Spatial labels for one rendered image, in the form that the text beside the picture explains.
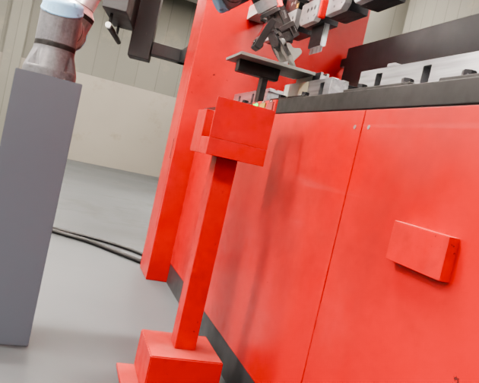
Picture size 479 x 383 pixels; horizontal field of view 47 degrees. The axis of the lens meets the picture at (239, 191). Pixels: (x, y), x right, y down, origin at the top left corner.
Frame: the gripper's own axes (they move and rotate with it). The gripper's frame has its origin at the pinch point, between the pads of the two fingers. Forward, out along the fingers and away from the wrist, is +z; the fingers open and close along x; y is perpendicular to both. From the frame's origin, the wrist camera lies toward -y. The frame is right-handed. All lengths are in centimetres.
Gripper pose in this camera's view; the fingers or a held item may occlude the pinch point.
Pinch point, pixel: (288, 68)
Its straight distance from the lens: 195.2
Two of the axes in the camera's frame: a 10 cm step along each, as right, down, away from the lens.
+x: -2.9, -1.2, 9.5
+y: 8.5, -4.9, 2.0
